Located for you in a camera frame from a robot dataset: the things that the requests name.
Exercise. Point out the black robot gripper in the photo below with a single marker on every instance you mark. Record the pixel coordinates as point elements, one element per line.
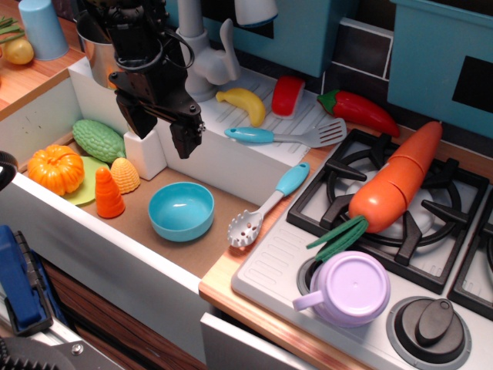
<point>157,91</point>

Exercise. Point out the teal plastic bowl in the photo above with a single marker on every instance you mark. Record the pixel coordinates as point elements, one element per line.
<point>182,211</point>

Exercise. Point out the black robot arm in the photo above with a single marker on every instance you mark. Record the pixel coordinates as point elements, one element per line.
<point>140,35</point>

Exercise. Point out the white sink divider block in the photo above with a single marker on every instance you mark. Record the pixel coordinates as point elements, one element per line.
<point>146,155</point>

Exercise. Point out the yellow toy corn piece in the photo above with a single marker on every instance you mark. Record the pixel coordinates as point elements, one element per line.
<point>125,175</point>

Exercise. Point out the green toy bitter gourd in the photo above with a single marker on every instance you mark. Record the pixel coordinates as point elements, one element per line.
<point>99,140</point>

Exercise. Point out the grey toy faucet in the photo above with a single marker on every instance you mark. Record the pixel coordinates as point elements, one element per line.
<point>209,68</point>

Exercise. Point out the yellow toy banana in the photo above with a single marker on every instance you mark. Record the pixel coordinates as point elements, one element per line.
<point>247,101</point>

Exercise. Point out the small orange toy carrot tip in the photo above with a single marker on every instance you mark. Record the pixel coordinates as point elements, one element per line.
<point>109,201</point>

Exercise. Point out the stainless steel pot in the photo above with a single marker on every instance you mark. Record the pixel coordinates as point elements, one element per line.
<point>98,49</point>

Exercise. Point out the light green plate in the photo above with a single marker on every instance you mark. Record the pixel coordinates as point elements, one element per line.
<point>85,193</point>

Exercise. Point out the orange toy pumpkin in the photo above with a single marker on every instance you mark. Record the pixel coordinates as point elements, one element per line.
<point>57,168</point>

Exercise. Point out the red toy sushi piece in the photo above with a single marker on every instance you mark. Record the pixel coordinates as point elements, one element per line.
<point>287,95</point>

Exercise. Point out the white blue hanging cup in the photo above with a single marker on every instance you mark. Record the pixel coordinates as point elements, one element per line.
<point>255,13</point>

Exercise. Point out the teal cabinet box left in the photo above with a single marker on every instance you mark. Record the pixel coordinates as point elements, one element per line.
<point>302,37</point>

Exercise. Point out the teal cabinet box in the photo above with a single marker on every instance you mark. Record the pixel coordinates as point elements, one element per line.
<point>302,37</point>
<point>441,62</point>

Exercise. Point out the light blue plastic cup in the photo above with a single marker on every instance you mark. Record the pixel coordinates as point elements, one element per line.
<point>43,29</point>

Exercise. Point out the yellow toy lemon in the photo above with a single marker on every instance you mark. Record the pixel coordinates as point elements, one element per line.
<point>18,51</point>

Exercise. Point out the red toy chili pepper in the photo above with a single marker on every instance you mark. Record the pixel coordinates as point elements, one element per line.
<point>359,110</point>

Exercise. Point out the blue black clamp device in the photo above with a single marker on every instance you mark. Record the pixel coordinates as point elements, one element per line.
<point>28,309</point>

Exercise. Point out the large orange toy carrot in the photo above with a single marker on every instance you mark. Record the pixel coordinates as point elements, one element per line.
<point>382,200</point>

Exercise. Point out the lilac plastic cup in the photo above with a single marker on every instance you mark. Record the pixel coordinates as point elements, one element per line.
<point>349,290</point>

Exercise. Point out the teal cabinet box right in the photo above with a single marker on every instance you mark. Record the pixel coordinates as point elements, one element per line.
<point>441,62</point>

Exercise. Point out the black stove grate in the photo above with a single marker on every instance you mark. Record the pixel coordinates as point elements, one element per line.
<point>424,245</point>

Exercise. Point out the grey stove knob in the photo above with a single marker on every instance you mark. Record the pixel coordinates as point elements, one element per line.
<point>428,333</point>

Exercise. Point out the slotted spoon teal handle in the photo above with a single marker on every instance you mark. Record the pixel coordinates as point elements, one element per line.
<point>245,227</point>

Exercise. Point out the grey spatula teal handle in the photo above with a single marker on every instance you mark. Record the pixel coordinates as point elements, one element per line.
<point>327,134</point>

